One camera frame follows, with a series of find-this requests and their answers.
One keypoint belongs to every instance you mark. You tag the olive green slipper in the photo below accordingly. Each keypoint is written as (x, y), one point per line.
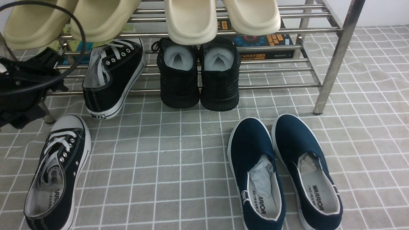
(33, 26)
(103, 20)

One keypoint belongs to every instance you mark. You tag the right cream slipper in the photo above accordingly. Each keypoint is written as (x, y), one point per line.
(254, 17)

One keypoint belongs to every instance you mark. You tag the black canvas sneaker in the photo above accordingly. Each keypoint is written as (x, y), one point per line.
(113, 69)
(50, 201)

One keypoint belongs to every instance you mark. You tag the black knit shoe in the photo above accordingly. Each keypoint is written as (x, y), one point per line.
(220, 62)
(177, 65)

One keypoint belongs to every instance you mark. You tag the right olive green slipper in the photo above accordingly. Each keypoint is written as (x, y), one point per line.
(103, 20)

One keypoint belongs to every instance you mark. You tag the navy slip-on shoe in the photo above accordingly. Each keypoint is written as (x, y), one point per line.
(296, 146)
(252, 162)

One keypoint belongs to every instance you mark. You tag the left black knit shoe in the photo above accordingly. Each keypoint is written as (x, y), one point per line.
(177, 65)

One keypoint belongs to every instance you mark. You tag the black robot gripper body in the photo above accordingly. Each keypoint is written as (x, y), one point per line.
(20, 109)

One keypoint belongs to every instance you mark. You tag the left cream slipper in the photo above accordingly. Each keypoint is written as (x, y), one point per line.
(191, 22)

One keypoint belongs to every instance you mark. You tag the green and blue book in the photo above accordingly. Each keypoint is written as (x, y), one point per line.
(75, 45)

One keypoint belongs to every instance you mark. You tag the right black knit shoe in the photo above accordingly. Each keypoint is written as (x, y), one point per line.
(220, 62)

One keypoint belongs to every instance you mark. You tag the right navy slip-on shoe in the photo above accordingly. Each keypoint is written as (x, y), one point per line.
(296, 146)

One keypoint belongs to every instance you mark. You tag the cream slipper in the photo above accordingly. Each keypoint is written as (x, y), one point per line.
(191, 22)
(254, 17)

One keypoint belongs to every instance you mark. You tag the left navy slip-on shoe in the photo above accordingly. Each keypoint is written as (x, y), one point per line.
(252, 162)

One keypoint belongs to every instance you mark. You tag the left olive green slipper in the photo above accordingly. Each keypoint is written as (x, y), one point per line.
(33, 26)

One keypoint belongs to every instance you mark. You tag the black colourful book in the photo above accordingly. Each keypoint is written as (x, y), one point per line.
(265, 41)

